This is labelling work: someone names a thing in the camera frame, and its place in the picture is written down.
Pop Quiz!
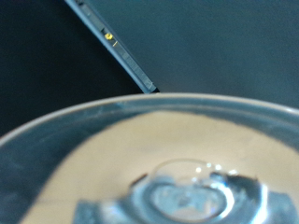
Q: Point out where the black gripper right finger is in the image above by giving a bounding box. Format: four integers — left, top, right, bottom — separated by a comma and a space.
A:
266, 190, 299, 224

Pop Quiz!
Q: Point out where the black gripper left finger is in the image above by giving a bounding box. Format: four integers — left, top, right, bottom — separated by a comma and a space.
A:
74, 199, 134, 224

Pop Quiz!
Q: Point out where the clear wine glass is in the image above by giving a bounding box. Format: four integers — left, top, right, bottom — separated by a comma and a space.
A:
0, 92, 299, 224

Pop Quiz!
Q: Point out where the metal background pole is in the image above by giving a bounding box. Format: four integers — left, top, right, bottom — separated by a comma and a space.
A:
64, 0, 161, 94

